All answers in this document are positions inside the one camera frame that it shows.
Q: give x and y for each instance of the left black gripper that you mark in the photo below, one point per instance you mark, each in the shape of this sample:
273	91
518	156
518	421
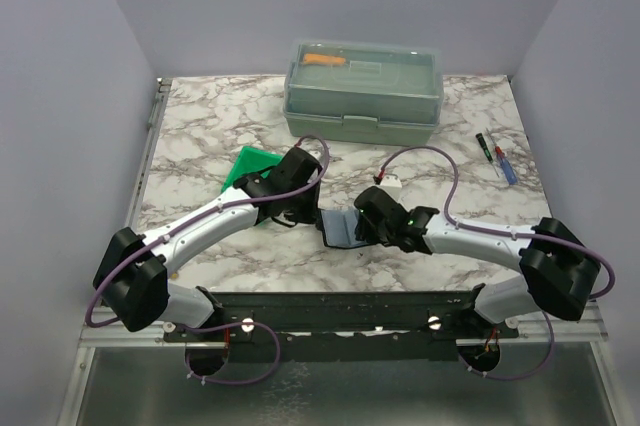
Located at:
310	216

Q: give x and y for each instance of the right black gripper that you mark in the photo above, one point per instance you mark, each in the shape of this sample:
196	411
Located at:
363	232

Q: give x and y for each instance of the black card holder wallet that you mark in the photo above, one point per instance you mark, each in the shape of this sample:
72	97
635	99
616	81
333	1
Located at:
338	229

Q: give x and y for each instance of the green plastic bin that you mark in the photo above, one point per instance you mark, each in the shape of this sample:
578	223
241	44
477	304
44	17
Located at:
250	160

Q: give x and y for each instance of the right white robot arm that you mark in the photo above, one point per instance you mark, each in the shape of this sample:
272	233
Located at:
556	274

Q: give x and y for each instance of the grey plastic tool box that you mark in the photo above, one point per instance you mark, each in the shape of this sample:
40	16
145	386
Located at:
384	95

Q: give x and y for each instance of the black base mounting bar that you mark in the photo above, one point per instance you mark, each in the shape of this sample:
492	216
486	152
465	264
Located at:
330	327

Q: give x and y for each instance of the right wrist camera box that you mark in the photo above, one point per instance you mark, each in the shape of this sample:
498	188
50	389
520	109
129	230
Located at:
392	185

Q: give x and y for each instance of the orange handled tool in box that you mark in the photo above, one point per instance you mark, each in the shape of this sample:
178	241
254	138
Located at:
310	59

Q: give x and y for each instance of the green handled screwdriver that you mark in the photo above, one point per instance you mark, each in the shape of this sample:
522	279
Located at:
486	151

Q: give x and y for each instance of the aluminium rail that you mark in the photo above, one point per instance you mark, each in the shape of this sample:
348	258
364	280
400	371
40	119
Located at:
530	328

